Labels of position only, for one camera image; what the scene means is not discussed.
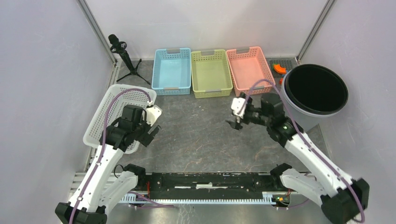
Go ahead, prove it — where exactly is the large white perforated basket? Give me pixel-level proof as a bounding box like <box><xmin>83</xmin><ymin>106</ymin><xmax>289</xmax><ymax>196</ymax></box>
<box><xmin>83</xmin><ymin>84</ymin><xmax>157</xmax><ymax>148</ymax></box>

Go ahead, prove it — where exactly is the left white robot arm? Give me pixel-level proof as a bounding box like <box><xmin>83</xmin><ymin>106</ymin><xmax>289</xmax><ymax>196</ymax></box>
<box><xmin>55</xmin><ymin>105</ymin><xmax>162</xmax><ymax>224</ymax></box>

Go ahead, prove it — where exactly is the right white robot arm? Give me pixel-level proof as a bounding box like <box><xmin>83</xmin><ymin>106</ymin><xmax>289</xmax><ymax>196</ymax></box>
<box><xmin>229</xmin><ymin>93</ymin><xmax>370</xmax><ymax>224</ymax></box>

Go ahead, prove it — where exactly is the pink plastic basket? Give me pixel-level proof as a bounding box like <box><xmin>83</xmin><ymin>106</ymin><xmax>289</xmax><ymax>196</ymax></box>
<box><xmin>226</xmin><ymin>46</ymin><xmax>275</xmax><ymax>96</ymax></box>

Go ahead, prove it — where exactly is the dark tray with orange blocks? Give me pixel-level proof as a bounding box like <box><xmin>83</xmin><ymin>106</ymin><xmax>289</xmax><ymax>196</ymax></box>
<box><xmin>269</xmin><ymin>59</ymin><xmax>295</xmax><ymax>77</ymax></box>

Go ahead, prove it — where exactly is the green plastic basket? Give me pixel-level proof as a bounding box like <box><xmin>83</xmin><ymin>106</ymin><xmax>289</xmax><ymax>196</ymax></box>
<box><xmin>191</xmin><ymin>49</ymin><xmax>233</xmax><ymax>98</ymax></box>

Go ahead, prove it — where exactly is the blue plastic basket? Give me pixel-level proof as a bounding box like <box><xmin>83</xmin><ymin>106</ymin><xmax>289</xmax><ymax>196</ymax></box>
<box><xmin>151</xmin><ymin>48</ymin><xmax>191</xmax><ymax>96</ymax></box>

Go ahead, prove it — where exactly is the grey bin with black liner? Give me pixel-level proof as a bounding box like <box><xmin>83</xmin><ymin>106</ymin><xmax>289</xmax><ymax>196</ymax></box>
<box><xmin>281</xmin><ymin>64</ymin><xmax>349</xmax><ymax>132</ymax></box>

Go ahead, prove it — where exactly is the black microphone on tripod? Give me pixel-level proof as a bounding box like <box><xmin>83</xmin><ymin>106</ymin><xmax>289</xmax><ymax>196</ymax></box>
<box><xmin>108</xmin><ymin>34</ymin><xmax>151</xmax><ymax>85</ymax></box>

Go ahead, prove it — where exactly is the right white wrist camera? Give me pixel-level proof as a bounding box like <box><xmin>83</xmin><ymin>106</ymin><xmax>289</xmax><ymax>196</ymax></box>
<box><xmin>231</xmin><ymin>98</ymin><xmax>246</xmax><ymax>118</ymax></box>

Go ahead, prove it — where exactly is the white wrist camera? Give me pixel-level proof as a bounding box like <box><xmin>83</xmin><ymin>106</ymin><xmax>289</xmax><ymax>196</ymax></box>
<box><xmin>231</xmin><ymin>98</ymin><xmax>246</xmax><ymax>118</ymax></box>
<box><xmin>145</xmin><ymin>105</ymin><xmax>162</xmax><ymax>126</ymax></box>

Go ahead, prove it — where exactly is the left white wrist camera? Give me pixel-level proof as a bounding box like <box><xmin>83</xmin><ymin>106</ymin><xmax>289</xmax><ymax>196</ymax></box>
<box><xmin>145</xmin><ymin>105</ymin><xmax>162</xmax><ymax>126</ymax></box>

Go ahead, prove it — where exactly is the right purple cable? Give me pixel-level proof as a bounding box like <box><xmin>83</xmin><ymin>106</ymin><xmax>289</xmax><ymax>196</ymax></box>
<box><xmin>244</xmin><ymin>79</ymin><xmax>366</xmax><ymax>223</ymax></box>

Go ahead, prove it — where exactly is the purple cable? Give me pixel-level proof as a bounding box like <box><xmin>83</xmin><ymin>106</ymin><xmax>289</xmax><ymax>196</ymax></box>
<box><xmin>68</xmin><ymin>88</ymin><xmax>153</xmax><ymax>224</ymax></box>
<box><xmin>244</xmin><ymin>79</ymin><xmax>366</xmax><ymax>223</ymax></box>

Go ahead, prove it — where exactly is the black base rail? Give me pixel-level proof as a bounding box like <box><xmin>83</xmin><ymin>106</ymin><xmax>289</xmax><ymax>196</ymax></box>
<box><xmin>143</xmin><ymin>173</ymin><xmax>278</xmax><ymax>199</ymax></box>

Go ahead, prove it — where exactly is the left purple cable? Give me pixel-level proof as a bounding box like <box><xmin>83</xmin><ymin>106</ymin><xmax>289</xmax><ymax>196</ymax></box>
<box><xmin>68</xmin><ymin>88</ymin><xmax>153</xmax><ymax>224</ymax></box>

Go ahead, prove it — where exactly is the white cable duct strip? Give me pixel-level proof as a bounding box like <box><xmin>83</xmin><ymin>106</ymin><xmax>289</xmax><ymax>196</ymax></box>
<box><xmin>119</xmin><ymin>193</ymin><xmax>290</xmax><ymax>205</ymax></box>

